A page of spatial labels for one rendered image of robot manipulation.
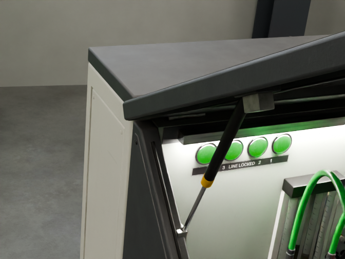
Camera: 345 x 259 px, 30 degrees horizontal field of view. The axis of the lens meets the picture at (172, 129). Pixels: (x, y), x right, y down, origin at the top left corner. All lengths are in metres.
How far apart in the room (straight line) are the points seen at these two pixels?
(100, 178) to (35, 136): 2.87
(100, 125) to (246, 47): 0.40
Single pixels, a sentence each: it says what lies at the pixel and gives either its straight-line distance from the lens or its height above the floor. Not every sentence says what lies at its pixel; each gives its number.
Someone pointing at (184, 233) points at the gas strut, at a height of 1.31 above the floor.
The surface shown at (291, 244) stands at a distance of 1.44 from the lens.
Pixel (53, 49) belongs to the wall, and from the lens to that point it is 4.99.
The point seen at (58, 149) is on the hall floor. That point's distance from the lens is 4.16.
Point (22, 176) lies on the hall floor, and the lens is 3.87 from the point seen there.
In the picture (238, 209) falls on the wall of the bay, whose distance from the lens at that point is 1.42.
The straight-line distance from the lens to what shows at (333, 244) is 1.45.
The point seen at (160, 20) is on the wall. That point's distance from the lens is 5.10.
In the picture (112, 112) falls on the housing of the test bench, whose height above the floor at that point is 1.41.
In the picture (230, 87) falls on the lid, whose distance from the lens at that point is 0.84.
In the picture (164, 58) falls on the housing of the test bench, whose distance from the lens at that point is 1.42.
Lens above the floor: 1.98
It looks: 26 degrees down
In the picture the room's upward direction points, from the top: 6 degrees clockwise
